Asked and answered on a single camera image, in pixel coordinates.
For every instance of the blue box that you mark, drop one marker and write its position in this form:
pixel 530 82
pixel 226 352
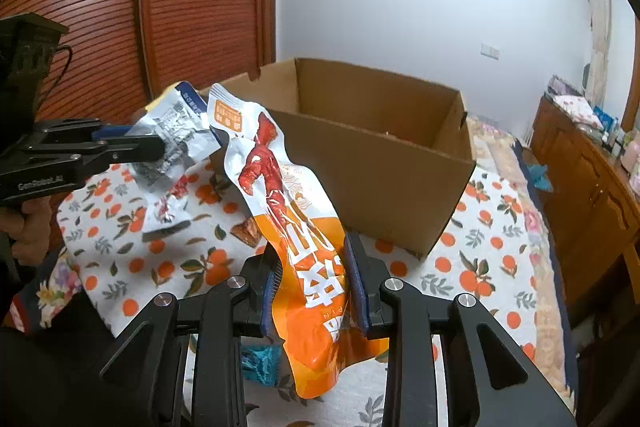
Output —
pixel 605 119

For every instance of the orange white chicken feet packet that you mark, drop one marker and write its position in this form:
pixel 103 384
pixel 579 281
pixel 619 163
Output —
pixel 310 257

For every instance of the teal snack packet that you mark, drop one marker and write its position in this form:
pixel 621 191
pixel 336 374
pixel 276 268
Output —
pixel 260 364

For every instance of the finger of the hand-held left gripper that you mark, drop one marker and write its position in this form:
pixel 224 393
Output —
pixel 135 152
pixel 107 134

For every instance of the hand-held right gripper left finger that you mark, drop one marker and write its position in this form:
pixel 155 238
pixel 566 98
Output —
pixel 267 307

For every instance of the wooden slatted wardrobe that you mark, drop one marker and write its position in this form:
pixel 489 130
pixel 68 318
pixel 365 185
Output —
pixel 175 7

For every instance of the teal plastic bag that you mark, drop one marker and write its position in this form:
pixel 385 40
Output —
pixel 539 177

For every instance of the silver snack packet blue header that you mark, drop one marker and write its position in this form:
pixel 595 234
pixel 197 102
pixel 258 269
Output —
pixel 175 132

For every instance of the wooden cabinet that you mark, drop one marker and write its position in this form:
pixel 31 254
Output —
pixel 590 187

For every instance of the person's left hand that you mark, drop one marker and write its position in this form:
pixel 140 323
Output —
pixel 27 227

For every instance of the cardboard box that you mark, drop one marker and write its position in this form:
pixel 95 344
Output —
pixel 360 167

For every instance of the orange fruit print cloth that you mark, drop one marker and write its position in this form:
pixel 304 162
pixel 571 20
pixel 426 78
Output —
pixel 475 277

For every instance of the pink bottle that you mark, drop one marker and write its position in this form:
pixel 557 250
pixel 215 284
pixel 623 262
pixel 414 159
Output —
pixel 632 157

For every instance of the folded floral cloth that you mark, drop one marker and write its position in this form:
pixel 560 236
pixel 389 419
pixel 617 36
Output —
pixel 580 109

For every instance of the white red snack packet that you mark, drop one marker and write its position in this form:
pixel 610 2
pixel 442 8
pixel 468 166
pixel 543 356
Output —
pixel 165 212

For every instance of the dark floral cloth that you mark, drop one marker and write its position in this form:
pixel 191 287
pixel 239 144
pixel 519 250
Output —
pixel 55 287

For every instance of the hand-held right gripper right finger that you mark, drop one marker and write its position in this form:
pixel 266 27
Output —
pixel 359 287

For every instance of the brown vacuum-packed meat snack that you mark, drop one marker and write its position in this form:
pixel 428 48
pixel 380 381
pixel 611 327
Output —
pixel 248 233

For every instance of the beige floral curtain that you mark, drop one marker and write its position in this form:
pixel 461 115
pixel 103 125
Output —
pixel 597 32

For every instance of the white wall switch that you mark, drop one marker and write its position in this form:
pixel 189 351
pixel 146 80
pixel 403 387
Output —
pixel 490 50

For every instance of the wooden window frame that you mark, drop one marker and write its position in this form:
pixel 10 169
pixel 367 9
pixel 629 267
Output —
pixel 631 72

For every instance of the purple box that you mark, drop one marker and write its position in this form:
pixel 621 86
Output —
pixel 565 86

